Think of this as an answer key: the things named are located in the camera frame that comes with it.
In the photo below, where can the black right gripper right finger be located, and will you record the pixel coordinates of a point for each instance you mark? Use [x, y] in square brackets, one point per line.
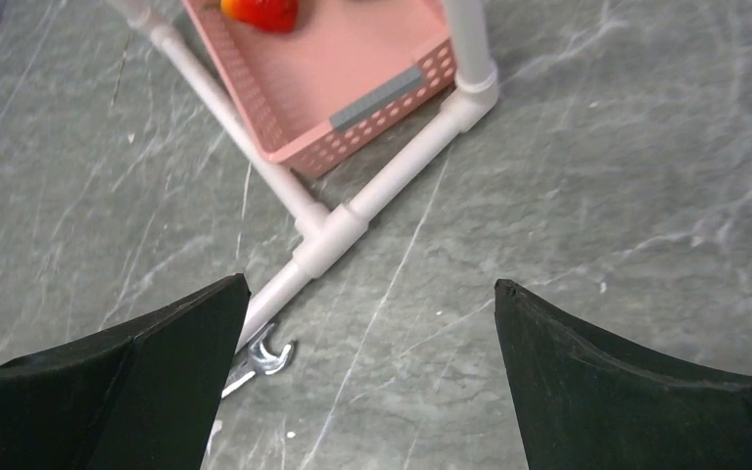
[586, 398]

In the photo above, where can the pink perforated plastic basket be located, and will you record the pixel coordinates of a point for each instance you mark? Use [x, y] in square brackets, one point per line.
[351, 69]

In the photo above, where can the red fake fruit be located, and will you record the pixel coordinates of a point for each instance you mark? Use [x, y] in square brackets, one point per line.
[277, 16]

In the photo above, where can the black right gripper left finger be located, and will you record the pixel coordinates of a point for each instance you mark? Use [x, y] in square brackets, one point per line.
[142, 394]

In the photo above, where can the white PVC pipe frame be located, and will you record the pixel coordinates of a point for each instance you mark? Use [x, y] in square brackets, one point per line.
[328, 233]

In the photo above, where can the silver open-end wrench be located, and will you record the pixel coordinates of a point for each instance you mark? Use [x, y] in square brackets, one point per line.
[258, 361]

